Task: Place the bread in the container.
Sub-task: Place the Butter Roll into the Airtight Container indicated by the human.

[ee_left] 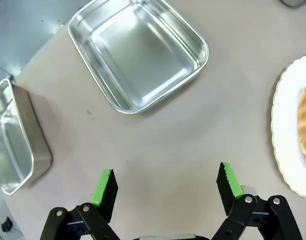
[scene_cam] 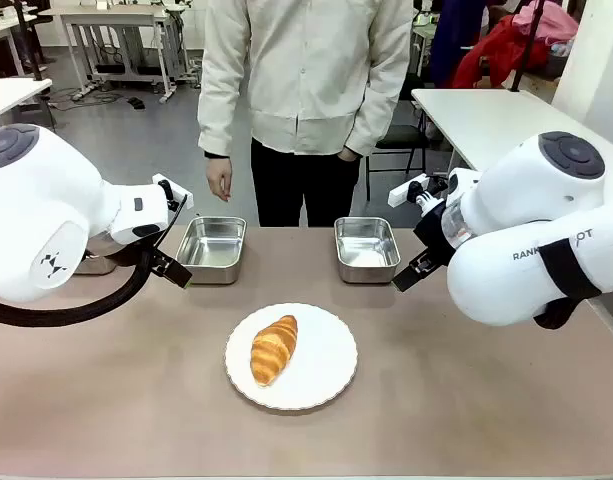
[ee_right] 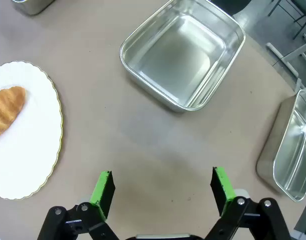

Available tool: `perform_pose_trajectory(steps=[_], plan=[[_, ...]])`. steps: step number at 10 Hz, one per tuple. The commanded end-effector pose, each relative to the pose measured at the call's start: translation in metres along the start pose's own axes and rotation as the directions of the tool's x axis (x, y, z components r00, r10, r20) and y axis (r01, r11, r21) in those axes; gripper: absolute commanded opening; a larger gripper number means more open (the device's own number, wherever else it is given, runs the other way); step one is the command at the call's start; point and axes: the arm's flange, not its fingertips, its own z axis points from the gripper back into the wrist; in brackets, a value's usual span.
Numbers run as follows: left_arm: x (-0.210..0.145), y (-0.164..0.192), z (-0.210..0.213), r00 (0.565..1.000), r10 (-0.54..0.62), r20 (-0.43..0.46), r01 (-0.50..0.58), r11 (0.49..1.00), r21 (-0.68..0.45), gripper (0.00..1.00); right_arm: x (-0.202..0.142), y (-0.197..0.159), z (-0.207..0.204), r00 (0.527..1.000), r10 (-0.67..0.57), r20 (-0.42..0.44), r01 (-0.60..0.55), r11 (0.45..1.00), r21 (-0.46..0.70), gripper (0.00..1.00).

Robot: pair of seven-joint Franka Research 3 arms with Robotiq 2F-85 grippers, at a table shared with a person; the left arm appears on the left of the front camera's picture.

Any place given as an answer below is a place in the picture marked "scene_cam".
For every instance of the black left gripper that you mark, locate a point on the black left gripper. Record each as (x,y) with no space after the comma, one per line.
(162,263)

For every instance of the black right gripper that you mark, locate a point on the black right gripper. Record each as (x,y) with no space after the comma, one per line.
(433,232)

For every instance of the golden brown croissant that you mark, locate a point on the golden brown croissant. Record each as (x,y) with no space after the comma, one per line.
(273,350)

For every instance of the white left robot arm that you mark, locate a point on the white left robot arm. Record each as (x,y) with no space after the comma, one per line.
(36,200)

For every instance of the person right forearm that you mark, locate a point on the person right forearm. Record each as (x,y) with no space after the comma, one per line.
(216,120)

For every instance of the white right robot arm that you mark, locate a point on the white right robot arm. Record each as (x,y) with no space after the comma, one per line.
(511,200)

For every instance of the person left forearm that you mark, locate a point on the person left forearm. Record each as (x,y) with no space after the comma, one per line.
(373,120)

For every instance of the stainless steel rectangular container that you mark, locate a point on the stainless steel rectangular container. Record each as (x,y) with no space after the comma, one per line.
(366,247)
(211,250)
(96,264)

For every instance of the person right hand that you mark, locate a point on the person right hand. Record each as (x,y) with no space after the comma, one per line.
(219,177)

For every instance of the white scalloped plate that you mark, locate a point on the white scalloped plate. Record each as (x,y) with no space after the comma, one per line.
(321,360)

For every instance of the black wristband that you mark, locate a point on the black wristband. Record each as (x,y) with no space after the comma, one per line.
(217,155)

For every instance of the black trousers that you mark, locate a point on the black trousers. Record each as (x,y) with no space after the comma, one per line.
(306,190)

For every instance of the black chair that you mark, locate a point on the black chair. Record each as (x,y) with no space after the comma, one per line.
(401,135)

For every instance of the large white side table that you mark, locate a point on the large white side table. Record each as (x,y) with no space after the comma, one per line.
(486,120)

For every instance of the black object on floor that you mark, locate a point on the black object on floor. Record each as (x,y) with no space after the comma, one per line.
(136,103)

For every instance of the cream button jacket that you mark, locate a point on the cream button jacket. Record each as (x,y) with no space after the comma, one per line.
(306,75)

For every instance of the red garment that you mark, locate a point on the red garment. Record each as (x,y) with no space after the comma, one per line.
(501,55)

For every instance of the dark blue garment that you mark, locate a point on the dark blue garment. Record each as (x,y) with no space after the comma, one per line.
(456,40)

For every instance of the small white side table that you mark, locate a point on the small white side table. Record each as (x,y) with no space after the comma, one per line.
(11,97)

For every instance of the black pole on white table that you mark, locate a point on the black pole on white table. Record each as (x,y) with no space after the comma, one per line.
(528,45)

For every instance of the grey basket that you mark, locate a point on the grey basket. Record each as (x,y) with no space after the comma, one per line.
(558,60)

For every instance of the grey metal workbench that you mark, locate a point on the grey metal workbench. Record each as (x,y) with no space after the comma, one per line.
(111,20)

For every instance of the black stand pole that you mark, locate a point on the black stand pole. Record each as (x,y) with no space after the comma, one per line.
(28,40)

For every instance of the pink garment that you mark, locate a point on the pink garment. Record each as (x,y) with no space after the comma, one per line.
(551,20)

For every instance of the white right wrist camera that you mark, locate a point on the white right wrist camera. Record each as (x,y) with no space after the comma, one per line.
(403,192)

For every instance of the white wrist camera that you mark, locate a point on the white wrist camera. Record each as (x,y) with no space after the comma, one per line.
(403,192)
(172,186)

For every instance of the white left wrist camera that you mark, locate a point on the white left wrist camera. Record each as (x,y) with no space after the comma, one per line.
(172,186)

